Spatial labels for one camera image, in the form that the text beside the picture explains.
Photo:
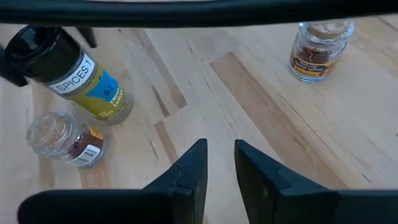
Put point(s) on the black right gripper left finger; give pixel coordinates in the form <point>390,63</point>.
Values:
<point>186,180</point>

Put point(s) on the black lid green herb jar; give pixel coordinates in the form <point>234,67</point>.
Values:
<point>77,77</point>

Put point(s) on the cork lid saffron jar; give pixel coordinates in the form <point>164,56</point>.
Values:
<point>66,141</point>
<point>318,51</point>

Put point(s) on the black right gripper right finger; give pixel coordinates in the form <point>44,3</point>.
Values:
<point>267,186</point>

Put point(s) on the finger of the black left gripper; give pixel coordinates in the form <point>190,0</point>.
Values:
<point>12,70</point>
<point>87,37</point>

